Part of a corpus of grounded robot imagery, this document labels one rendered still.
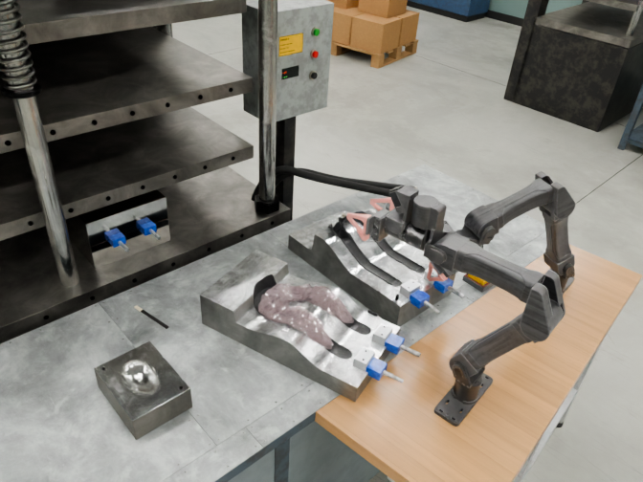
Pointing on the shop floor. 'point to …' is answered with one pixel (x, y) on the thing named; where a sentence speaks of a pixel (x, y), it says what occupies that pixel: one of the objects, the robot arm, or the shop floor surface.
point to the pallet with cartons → (374, 29)
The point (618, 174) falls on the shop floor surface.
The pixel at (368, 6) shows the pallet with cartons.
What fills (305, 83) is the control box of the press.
